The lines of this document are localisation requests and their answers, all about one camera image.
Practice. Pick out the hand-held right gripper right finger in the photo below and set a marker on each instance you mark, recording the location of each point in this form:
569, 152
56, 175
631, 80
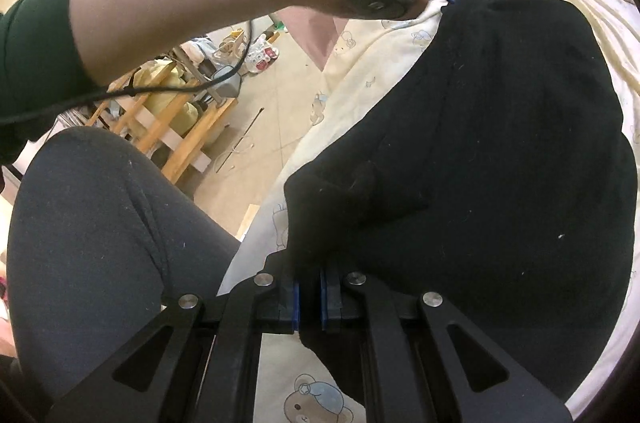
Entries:
326, 303

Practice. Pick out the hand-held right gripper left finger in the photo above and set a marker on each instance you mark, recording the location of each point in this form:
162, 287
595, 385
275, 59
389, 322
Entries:
296, 303

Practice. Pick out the black pants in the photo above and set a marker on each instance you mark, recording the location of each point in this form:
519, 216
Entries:
500, 128

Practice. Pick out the person's left forearm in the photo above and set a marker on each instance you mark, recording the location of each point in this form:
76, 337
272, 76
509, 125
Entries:
150, 3

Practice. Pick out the cream bear printed blanket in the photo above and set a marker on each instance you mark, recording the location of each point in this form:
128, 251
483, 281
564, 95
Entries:
350, 93

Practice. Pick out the grey rounded gadget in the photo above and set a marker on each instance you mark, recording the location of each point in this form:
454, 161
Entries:
227, 85

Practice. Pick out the wooden rack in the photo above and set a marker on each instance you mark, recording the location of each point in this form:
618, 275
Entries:
190, 143

